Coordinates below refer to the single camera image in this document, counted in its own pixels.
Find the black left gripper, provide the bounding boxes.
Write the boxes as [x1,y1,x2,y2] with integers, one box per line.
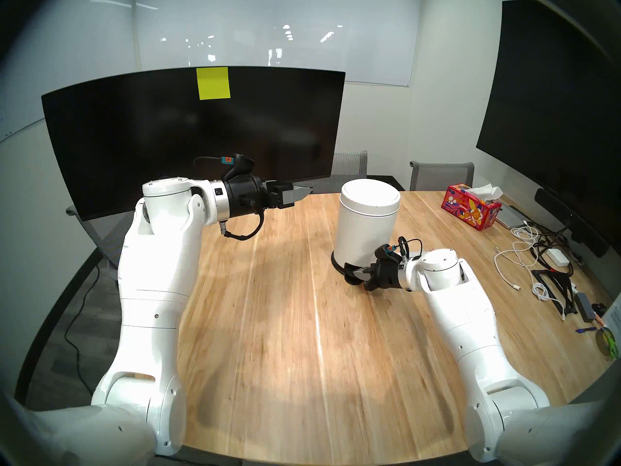
[224,175,313,220]

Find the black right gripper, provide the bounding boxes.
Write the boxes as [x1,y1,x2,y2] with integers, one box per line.
[350,259,407,292]

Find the white trash can lid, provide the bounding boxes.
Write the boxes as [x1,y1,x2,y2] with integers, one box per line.
[340,179,401,213]

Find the yellow sticky note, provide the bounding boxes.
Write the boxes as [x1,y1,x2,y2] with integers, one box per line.
[196,67,231,100]

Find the white pedal trash can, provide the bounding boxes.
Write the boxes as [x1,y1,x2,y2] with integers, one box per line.
[331,203,401,276]

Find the curved black computer monitor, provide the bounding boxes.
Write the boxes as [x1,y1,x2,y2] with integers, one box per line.
[41,66,346,222]

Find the grey mesh office chair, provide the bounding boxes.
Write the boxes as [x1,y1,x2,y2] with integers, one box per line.
[310,151,368,194]
[410,161,475,192]

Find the pink patterned tissue box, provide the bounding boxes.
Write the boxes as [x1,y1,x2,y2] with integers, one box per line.
[441,183,503,232]

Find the silver laptop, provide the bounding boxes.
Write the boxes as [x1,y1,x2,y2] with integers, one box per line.
[495,200,529,229]

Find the black triangular stand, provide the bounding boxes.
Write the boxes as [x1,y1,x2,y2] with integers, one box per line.
[531,269,580,315]

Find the grey adapter hub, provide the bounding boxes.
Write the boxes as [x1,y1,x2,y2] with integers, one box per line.
[576,292,597,323]

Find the white paper sign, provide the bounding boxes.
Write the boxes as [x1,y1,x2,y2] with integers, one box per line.
[604,295,621,342]

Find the black left gripper cable loop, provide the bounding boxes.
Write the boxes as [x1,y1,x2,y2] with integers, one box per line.
[221,212,265,241]

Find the black right wrist cables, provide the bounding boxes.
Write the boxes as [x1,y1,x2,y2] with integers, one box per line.
[397,236,424,259]

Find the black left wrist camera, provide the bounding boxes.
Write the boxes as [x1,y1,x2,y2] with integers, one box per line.
[221,153,255,180]

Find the long white charging cable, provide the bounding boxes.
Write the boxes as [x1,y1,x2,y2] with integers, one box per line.
[494,225,540,292]

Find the glass wall whiteboard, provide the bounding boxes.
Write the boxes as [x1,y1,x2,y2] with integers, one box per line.
[135,0,422,87]

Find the black cable tangle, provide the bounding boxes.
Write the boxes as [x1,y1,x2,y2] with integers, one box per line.
[531,222,578,276]

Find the coiled white cable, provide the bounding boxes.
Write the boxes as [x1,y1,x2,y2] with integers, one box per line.
[531,282,567,321]

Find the large black wall television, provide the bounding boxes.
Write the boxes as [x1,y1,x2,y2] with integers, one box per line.
[476,0,621,233]

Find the black floor cable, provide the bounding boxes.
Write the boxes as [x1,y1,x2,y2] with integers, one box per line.
[65,264,100,393]

